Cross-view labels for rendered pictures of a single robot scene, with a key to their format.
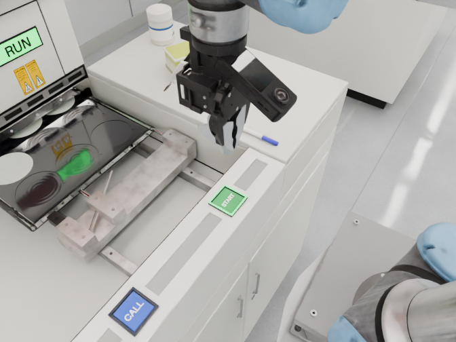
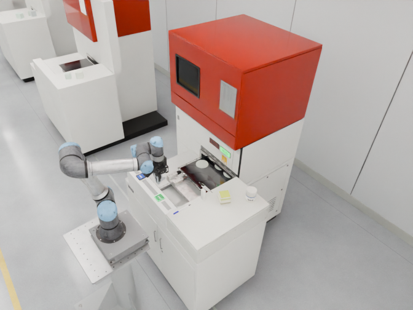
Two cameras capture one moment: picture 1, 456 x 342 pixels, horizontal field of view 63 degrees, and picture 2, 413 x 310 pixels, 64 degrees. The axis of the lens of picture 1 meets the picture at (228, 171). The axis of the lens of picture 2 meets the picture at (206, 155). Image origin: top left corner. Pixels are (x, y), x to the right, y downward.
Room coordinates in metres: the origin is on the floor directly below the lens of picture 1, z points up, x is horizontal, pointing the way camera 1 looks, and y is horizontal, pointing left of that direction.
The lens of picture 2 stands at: (1.19, -1.42, 2.65)
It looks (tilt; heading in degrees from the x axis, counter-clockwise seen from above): 39 degrees down; 107
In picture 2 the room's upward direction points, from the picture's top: 2 degrees clockwise
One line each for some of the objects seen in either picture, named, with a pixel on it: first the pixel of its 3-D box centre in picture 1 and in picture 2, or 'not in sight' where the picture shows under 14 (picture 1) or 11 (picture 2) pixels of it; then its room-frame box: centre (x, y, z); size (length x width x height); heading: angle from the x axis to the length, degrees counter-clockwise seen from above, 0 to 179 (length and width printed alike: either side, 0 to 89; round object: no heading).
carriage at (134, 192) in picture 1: (134, 192); (184, 189); (0.53, 0.22, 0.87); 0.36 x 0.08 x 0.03; 146
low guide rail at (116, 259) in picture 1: (70, 226); (181, 178); (0.46, 0.35, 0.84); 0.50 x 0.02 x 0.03; 56
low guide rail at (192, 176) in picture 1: (152, 155); not in sight; (0.68, 0.20, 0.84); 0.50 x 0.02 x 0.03; 56
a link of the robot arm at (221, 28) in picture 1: (217, 17); (157, 155); (0.44, 0.01, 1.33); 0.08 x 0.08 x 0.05
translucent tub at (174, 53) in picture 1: (182, 61); (224, 197); (0.87, 0.12, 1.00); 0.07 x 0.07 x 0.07; 31
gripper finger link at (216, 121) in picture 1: (221, 119); not in sight; (0.42, 0.01, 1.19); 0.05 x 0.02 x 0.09; 146
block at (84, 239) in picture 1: (77, 234); (172, 175); (0.40, 0.30, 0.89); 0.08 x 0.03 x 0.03; 56
